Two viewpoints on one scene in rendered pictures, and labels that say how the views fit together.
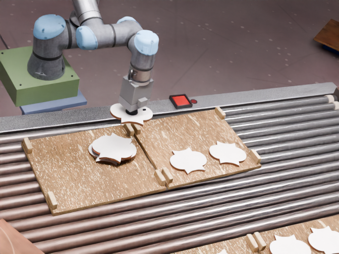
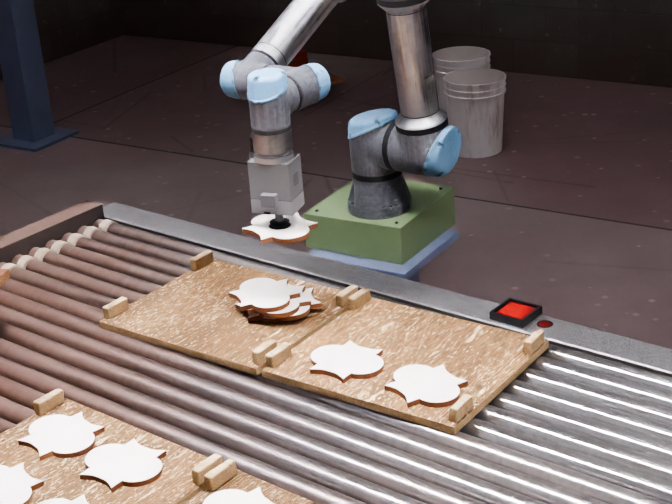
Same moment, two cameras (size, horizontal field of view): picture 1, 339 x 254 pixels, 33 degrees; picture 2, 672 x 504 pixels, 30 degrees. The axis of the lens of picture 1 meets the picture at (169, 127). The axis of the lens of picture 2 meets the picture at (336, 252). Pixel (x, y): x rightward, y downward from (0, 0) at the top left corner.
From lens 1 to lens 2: 232 cm
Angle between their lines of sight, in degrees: 63
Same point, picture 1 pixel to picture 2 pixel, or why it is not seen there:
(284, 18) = not seen: outside the picture
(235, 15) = not seen: outside the picture
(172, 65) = not seen: outside the picture
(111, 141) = (277, 286)
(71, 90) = (390, 249)
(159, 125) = (406, 315)
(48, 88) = (350, 229)
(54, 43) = (361, 147)
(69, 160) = (217, 292)
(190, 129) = (442, 339)
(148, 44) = (250, 81)
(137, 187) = (225, 349)
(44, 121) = (285, 258)
